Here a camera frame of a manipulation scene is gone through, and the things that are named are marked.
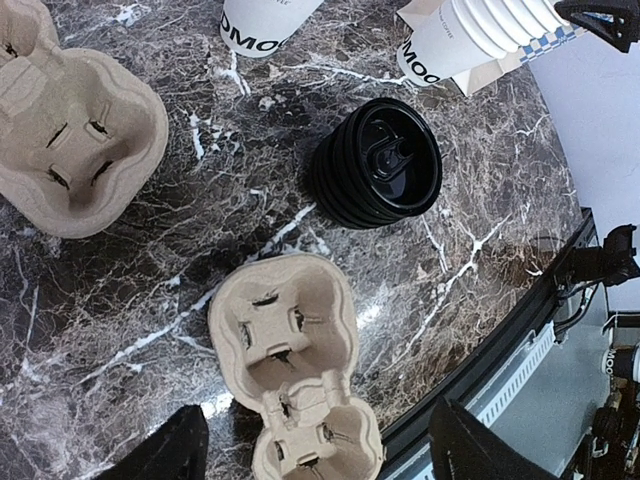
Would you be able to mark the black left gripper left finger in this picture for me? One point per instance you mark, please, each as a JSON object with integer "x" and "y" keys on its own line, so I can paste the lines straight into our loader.
{"x": 176, "y": 450}

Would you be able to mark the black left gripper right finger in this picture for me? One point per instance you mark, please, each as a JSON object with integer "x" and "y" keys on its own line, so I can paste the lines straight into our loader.
{"x": 464, "y": 448}

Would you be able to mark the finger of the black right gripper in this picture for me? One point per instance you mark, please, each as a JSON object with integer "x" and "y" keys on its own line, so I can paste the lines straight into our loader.
{"x": 614, "y": 21}

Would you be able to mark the blue checkered paper bag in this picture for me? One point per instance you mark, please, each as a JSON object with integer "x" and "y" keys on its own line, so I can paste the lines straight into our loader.
{"x": 479, "y": 77}

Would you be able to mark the brown cardboard cup carrier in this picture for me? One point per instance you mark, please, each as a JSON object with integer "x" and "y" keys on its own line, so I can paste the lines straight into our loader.
{"x": 285, "y": 333}
{"x": 80, "y": 134}

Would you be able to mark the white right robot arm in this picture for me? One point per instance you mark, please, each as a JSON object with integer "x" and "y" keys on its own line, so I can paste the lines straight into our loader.
{"x": 617, "y": 259}

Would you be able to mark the stack of white paper cups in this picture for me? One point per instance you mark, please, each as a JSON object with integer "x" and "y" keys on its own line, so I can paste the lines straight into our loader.
{"x": 449, "y": 38}

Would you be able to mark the stack of black lids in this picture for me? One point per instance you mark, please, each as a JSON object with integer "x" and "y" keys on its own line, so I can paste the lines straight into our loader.
{"x": 381, "y": 164}

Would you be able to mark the white cup holding straws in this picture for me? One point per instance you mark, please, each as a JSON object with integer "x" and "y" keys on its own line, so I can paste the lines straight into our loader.
{"x": 257, "y": 28}

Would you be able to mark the white slotted cable duct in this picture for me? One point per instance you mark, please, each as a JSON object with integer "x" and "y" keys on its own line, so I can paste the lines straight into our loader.
{"x": 502, "y": 388}

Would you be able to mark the black front rail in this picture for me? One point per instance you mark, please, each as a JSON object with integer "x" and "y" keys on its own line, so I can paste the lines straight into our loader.
{"x": 409, "y": 433}

